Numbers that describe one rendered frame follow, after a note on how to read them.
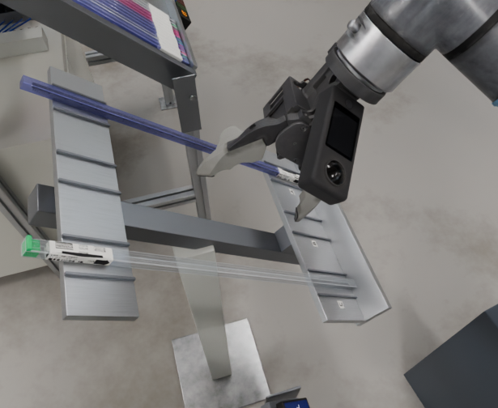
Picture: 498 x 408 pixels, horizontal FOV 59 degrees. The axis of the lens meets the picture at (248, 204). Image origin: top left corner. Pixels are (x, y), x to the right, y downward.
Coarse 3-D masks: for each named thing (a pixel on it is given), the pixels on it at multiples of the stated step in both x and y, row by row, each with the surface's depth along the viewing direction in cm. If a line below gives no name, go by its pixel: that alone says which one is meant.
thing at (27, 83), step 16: (32, 80) 50; (48, 96) 51; (64, 96) 52; (80, 96) 54; (96, 112) 55; (112, 112) 56; (144, 128) 59; (160, 128) 61; (192, 144) 65; (208, 144) 67
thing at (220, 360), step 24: (192, 288) 74; (216, 288) 77; (192, 312) 83; (216, 312) 86; (192, 336) 138; (216, 336) 98; (240, 336) 138; (192, 360) 134; (216, 360) 114; (240, 360) 134; (192, 384) 130; (216, 384) 130; (240, 384) 130; (264, 384) 130
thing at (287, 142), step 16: (336, 48) 44; (336, 64) 42; (288, 80) 49; (304, 80) 51; (320, 80) 47; (336, 80) 45; (352, 80) 42; (272, 96) 52; (288, 96) 48; (304, 96) 48; (352, 96) 45; (368, 96) 42; (272, 112) 50; (288, 112) 47; (304, 112) 45; (288, 128) 45; (304, 128) 45; (288, 144) 47; (304, 144) 47
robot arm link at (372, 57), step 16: (352, 32) 42; (368, 32) 40; (352, 48) 41; (368, 48) 40; (384, 48) 39; (352, 64) 41; (368, 64) 40; (384, 64) 40; (400, 64) 40; (416, 64) 41; (368, 80) 41; (384, 80) 41; (400, 80) 42
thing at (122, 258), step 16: (32, 240) 38; (48, 240) 39; (32, 256) 38; (128, 256) 44; (144, 256) 45; (160, 256) 47; (176, 272) 48; (192, 272) 49; (208, 272) 50; (224, 272) 52; (240, 272) 54; (256, 272) 56; (272, 272) 58; (288, 272) 60; (352, 288) 71
